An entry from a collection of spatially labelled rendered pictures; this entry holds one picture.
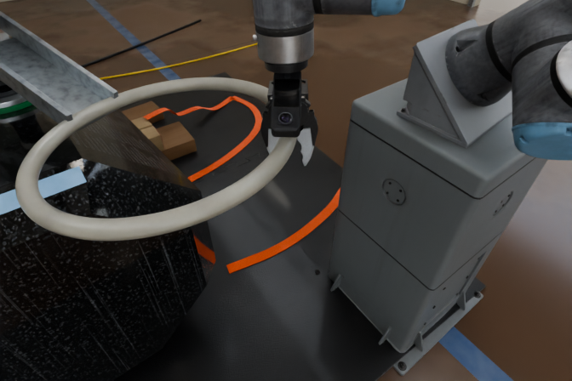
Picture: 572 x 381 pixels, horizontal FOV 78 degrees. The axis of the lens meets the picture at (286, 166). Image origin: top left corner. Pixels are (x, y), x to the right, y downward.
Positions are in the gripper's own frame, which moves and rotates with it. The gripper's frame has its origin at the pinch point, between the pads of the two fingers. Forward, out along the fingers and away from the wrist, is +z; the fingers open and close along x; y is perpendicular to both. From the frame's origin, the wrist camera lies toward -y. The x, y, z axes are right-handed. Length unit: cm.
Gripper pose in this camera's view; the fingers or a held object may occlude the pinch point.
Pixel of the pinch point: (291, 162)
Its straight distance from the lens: 68.1
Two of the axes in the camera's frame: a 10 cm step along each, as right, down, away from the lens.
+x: -10.0, 0.3, 0.5
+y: 0.3, -6.2, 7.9
